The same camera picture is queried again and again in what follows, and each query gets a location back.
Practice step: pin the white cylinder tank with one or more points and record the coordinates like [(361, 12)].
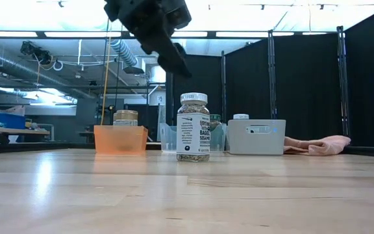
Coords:
[(158, 74)]

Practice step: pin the white-lid bagel seasoning jar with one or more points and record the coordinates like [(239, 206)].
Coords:
[(193, 133)]

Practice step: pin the fluorescent ceiling light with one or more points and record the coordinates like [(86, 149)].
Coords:
[(44, 97)]

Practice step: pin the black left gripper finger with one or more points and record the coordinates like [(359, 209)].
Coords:
[(180, 48), (167, 55)]

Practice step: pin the pink cloth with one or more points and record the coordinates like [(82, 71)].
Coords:
[(320, 144)]

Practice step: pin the orange translucent plastic bin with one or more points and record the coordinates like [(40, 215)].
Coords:
[(120, 139)]

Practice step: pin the white-lid spice jar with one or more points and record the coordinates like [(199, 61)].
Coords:
[(241, 116)]

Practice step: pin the green-lid spice jar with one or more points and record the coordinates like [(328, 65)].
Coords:
[(215, 117)]

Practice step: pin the light grey plastic bin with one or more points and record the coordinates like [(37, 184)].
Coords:
[(256, 143)]

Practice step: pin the tan-lid spice jar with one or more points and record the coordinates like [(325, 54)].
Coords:
[(126, 117)]

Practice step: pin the clear plastic bin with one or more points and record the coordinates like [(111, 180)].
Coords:
[(168, 138)]

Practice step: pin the black partition curtain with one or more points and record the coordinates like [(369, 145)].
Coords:
[(304, 87)]

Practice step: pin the blue storage bin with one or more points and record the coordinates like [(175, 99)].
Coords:
[(10, 121)]

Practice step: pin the silver flexible duct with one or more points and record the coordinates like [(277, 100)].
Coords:
[(123, 52)]

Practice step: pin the black ceiling device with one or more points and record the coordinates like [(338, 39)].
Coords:
[(36, 52)]

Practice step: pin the wooden background table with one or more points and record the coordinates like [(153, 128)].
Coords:
[(24, 131)]

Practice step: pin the grey ceiling pipe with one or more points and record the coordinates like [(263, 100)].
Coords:
[(28, 73)]

